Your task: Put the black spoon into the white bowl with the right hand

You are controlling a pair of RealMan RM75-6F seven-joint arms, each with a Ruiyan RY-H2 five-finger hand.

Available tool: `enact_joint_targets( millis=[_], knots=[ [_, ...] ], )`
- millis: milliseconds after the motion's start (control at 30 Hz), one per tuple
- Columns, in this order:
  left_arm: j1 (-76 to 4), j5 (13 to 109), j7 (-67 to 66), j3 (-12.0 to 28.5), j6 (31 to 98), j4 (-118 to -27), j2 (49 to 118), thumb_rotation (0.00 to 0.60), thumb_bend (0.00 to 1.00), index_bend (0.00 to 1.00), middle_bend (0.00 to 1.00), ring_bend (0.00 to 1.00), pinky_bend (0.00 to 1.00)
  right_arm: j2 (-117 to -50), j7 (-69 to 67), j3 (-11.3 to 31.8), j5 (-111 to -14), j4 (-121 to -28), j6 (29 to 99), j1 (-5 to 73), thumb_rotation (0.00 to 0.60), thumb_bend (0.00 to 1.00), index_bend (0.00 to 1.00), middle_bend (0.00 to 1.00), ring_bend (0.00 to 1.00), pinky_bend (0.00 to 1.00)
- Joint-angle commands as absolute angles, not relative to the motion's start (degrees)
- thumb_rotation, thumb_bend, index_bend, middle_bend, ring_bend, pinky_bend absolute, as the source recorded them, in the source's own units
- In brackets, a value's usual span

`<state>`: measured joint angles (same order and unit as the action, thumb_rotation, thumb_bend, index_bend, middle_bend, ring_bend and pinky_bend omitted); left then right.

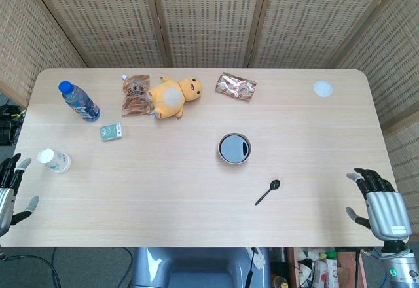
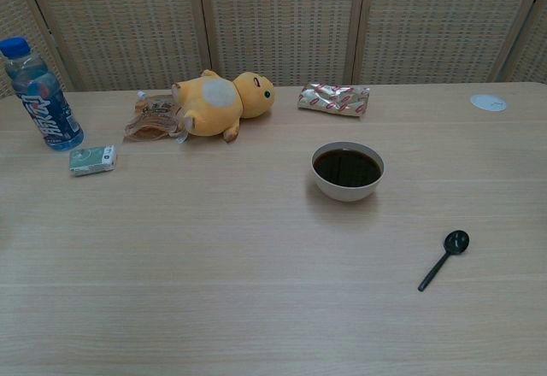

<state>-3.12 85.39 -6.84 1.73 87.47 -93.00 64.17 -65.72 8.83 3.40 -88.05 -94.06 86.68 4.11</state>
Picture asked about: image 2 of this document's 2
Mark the white round grommet cap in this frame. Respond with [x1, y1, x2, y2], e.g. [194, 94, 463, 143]
[469, 93, 509, 113]

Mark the black plastic spoon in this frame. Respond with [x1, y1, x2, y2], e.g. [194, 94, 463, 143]
[417, 229, 471, 293]

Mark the gold red snack packet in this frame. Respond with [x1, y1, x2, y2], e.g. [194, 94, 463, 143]
[297, 83, 371, 120]

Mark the light blue ceramic bowl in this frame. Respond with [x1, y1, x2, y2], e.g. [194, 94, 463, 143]
[310, 140, 385, 203]

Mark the brown snack pouch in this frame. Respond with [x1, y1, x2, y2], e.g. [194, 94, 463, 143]
[123, 89, 187, 144]

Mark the yellow plush toy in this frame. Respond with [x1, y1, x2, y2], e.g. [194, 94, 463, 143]
[171, 69, 276, 144]

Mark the woven folding screen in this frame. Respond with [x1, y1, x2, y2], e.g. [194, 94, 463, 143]
[0, 0, 547, 99]

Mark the blue drink bottle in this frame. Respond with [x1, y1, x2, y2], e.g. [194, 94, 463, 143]
[0, 37, 85, 152]

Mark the green white small pack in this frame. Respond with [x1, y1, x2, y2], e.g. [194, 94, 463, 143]
[68, 144, 119, 179]

